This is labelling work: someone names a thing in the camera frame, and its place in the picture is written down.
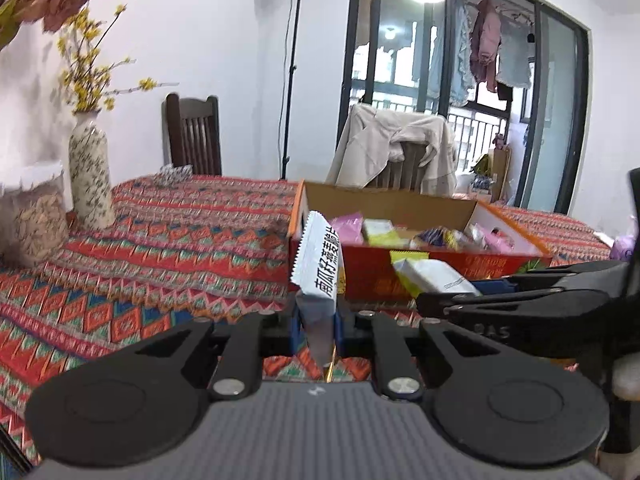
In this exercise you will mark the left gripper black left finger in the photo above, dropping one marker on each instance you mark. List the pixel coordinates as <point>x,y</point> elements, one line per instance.
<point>142,401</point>

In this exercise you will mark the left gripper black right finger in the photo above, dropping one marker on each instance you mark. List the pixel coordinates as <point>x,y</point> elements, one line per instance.
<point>488,400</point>

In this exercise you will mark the white snack packet black text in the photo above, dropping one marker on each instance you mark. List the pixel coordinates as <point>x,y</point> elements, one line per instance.
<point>315,272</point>

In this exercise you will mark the white green snack packet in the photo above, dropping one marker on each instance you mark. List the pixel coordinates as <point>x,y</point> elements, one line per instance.
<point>420,274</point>

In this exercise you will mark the colourful patterned tablecloth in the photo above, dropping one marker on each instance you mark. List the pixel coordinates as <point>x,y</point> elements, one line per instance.
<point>221,248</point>

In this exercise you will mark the glass jar with lace cover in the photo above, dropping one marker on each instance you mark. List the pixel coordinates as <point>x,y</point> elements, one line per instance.
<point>33,216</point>

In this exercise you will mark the chair with beige jacket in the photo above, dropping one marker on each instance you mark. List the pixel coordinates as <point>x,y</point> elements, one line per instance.
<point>405,175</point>

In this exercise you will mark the pink snack packet in box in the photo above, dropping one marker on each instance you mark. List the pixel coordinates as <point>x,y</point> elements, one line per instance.
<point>348,228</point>

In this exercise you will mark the floral ceramic vase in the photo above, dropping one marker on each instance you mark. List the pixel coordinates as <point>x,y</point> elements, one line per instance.
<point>90,174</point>

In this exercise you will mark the black framed sliding glass door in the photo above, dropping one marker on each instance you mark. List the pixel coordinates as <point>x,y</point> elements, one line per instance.
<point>389,45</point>

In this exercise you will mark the hanging white grey garment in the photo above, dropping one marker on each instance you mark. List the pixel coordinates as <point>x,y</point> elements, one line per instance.
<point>513,63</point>

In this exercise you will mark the hanging light blue garment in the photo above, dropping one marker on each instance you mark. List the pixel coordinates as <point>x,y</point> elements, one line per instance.
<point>462,81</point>

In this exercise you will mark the dark wooden chair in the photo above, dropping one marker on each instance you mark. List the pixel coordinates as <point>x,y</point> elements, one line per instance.
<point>193,128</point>

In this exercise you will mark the beige jacket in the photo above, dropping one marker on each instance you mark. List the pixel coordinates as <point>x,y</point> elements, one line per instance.
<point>372,138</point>

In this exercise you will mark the hanging pink garment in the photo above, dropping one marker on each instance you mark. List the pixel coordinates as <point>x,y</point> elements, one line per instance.
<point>485,43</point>

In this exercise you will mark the yellow flower branches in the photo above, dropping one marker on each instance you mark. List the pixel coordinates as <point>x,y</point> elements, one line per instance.
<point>86,82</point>

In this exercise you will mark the studio light on stand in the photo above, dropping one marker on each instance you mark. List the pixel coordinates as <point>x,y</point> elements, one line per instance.
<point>290,51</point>

